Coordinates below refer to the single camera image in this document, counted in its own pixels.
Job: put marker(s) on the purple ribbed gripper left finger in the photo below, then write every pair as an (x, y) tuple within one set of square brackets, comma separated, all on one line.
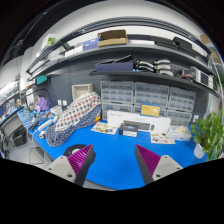
[(74, 167)]

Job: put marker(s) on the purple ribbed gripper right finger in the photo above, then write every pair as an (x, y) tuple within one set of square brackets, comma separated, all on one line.
[(152, 166)]

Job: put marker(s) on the illustrated booklet right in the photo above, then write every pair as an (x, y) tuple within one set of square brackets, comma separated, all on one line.
[(161, 138)]

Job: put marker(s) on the illustrated booklet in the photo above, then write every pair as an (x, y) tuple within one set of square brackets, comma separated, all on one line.
[(161, 138), (104, 128)]

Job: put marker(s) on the blue table mat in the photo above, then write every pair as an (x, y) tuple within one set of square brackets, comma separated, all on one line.
[(115, 165)]

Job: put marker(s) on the white blue small box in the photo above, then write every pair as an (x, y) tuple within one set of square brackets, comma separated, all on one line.
[(180, 133)]

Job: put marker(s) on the small black product box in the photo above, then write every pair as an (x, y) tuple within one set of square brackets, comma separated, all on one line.
[(128, 130)]

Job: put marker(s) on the white keyboard product box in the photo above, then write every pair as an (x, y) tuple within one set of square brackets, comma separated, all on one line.
[(147, 124)]

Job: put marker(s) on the illustrated booklet left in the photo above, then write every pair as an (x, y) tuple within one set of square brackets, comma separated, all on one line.
[(104, 128)]

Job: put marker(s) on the yellow card sign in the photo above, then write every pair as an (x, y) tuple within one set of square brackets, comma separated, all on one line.
[(150, 110)]

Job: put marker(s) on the patterned fabric bundle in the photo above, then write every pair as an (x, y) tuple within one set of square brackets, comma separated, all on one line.
[(83, 112)]

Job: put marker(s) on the green potted plant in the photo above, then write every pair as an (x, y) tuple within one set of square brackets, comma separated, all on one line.
[(209, 133)]

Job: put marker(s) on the grey drawer organiser cabinets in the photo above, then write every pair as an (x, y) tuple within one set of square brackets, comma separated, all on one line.
[(127, 96)]

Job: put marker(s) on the white woven basket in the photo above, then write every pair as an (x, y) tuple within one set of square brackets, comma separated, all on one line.
[(81, 89)]

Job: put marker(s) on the white appliance on shelf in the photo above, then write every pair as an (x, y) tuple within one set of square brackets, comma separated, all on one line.
[(202, 78)]

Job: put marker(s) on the dark blue flat box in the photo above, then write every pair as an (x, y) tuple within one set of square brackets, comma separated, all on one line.
[(121, 66)]

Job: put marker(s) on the brown cardboard box on shelf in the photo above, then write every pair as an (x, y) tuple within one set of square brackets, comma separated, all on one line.
[(112, 37)]

